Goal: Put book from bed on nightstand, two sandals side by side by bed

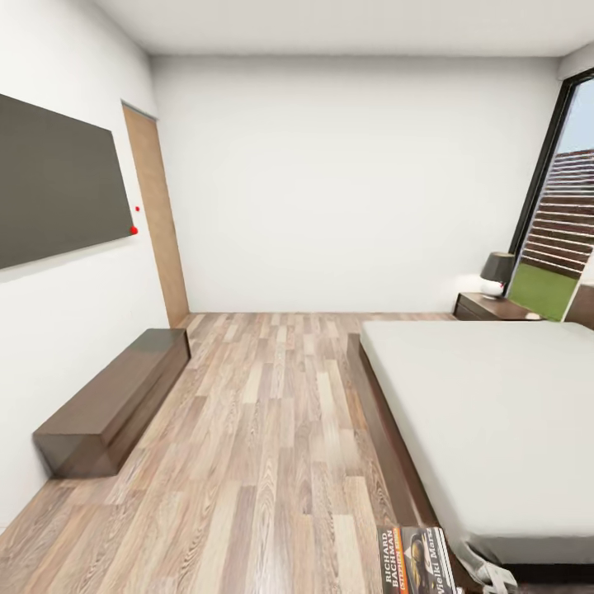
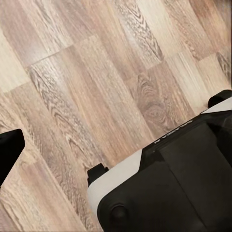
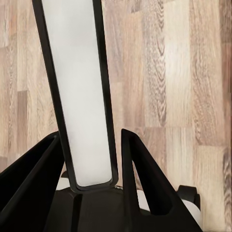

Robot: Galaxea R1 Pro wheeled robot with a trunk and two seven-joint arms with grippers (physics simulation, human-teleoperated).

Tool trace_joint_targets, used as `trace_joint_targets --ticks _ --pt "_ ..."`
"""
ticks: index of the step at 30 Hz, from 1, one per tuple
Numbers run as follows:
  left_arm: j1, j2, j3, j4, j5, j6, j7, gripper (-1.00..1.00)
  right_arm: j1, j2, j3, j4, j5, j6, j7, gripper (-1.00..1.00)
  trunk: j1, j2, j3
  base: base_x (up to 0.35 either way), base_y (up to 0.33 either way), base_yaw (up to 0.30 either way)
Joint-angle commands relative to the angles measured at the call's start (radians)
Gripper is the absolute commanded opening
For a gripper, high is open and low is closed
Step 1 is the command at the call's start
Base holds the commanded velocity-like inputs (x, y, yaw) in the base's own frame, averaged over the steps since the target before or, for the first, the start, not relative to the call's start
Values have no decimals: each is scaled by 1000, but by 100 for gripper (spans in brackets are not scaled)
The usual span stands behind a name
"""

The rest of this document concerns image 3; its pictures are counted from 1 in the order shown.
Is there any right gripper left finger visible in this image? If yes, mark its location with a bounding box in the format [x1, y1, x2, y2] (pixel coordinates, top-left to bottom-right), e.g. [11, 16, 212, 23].
[0, 131, 65, 232]

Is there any hardback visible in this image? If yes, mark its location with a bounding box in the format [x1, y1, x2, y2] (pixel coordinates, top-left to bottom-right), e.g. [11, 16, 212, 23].
[32, 0, 119, 194]

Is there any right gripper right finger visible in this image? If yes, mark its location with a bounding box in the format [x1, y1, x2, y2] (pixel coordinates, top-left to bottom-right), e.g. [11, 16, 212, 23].
[121, 129, 203, 232]

